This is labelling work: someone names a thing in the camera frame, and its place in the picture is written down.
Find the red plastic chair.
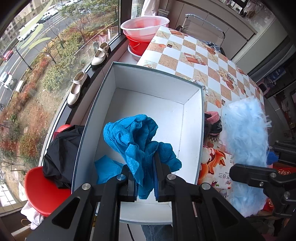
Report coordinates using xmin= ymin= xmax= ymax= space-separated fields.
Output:
xmin=25 ymin=125 xmax=71 ymax=217

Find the blue dotted cloth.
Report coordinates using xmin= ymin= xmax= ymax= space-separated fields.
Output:
xmin=94 ymin=155 xmax=123 ymax=184

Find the cream shoe near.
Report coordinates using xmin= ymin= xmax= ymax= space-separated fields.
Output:
xmin=67 ymin=70 xmax=89 ymax=107

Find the pink translucent basin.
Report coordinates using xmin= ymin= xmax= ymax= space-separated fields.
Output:
xmin=120 ymin=16 xmax=170 ymax=42

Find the black garment on chair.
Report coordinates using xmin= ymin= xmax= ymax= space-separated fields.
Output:
xmin=43 ymin=125 xmax=84 ymax=189

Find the checkered patterned tablecloth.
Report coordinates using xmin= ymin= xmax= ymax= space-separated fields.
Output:
xmin=136 ymin=26 xmax=265 ymax=153

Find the cream shoe far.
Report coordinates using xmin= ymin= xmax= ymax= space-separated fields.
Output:
xmin=91 ymin=42 xmax=111 ymax=69

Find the light blue fluffy cloth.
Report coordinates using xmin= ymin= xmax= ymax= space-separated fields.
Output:
xmin=222 ymin=96 xmax=271 ymax=217

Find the red plastic basin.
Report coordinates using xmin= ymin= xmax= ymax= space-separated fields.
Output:
xmin=126 ymin=36 xmax=149 ymax=56

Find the black cable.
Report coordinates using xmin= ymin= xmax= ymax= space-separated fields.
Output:
xmin=127 ymin=223 xmax=135 ymax=241

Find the white open storage box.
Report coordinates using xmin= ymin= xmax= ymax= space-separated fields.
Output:
xmin=72 ymin=63 xmax=204 ymax=225

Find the cream shoe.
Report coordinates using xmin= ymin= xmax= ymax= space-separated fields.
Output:
xmin=91 ymin=42 xmax=111 ymax=69
xmin=67 ymin=70 xmax=89 ymax=107

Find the white cabinet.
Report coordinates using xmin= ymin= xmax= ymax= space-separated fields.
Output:
xmin=159 ymin=0 xmax=258 ymax=59

